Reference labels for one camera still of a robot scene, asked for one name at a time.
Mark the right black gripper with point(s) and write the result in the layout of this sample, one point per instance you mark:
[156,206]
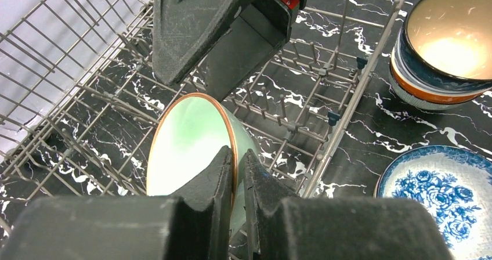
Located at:
[184,31]

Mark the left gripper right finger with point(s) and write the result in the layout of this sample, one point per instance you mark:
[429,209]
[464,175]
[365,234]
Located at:
[282,225]

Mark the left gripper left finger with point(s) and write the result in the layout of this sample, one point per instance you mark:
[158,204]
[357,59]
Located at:
[191,223]

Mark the green celadon bowl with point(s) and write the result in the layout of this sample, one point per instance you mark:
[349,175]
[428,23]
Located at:
[188,137]

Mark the blue floral bowl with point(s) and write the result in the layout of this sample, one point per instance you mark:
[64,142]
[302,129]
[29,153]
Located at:
[454,185]

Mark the orange striped bowl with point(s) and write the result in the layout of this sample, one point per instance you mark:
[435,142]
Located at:
[419,95]

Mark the tan interior dark bowl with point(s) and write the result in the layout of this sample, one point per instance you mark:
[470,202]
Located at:
[447,44]

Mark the grey wire dish rack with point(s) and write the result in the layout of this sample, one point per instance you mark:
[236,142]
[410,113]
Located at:
[80,102]

